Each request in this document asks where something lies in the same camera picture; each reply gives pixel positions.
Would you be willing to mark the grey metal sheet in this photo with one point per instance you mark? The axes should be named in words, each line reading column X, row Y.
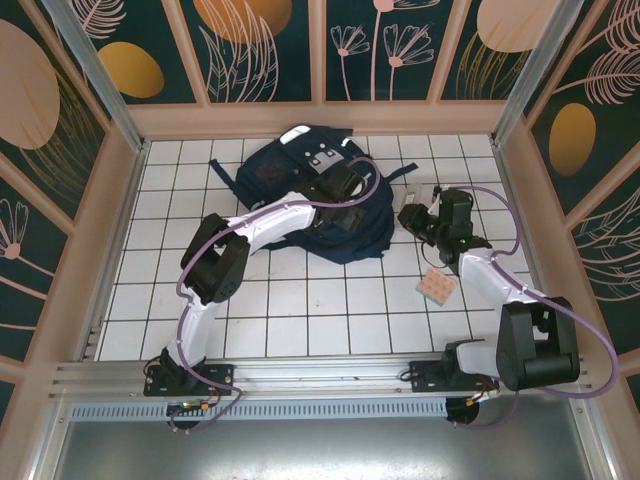
column 320, row 450

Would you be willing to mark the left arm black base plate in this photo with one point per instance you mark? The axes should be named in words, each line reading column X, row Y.
column 220, row 377

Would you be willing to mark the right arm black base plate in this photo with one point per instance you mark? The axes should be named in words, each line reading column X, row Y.
column 425, row 375

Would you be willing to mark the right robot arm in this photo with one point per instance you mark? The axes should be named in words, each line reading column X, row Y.
column 535, row 345

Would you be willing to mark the aluminium corner post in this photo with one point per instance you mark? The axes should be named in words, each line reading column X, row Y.
column 535, row 75
column 100, row 80

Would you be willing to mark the small circuit board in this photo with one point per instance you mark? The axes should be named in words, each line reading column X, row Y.
column 190, row 404

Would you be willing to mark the navy blue backpack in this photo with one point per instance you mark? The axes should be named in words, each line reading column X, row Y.
column 270, row 170

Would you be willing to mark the aluminium table side rail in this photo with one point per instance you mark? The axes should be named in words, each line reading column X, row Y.
column 559, row 337
column 90, row 345

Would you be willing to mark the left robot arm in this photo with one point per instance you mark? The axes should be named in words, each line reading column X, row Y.
column 215, row 260

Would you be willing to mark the aluminium mounting rail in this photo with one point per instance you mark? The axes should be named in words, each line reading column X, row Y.
column 320, row 372

